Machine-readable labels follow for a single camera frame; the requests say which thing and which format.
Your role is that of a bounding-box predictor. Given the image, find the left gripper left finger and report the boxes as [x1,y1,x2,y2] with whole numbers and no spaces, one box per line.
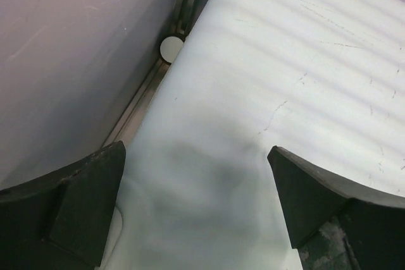
[1,141,126,269]

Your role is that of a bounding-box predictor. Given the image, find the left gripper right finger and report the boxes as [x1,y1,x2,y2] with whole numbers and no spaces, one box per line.
[268,146,404,269]

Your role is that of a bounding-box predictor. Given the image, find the light blue hard-shell suitcase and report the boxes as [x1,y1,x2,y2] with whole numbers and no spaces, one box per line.
[105,0,404,269]

